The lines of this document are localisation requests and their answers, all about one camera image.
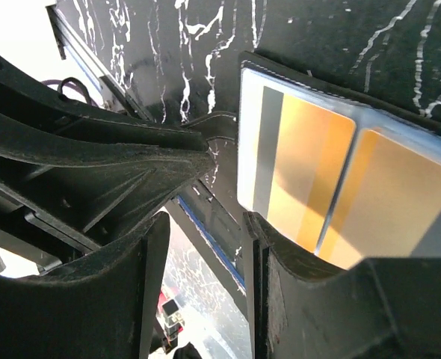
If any gold credit card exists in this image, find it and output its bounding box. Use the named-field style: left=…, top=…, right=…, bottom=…
left=318, top=129, right=441, bottom=269
left=253, top=88, right=356, bottom=252

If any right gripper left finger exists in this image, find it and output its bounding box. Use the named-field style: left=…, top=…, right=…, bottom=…
left=0, top=212, right=170, bottom=358

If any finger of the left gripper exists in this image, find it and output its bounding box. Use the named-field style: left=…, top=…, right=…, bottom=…
left=0, top=56, right=213, bottom=239

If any black card holder wallet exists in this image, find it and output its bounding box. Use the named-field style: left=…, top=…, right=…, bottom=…
left=182, top=51, right=441, bottom=270

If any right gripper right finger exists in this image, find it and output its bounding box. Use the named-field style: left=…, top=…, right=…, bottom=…
left=242, top=212, right=441, bottom=358

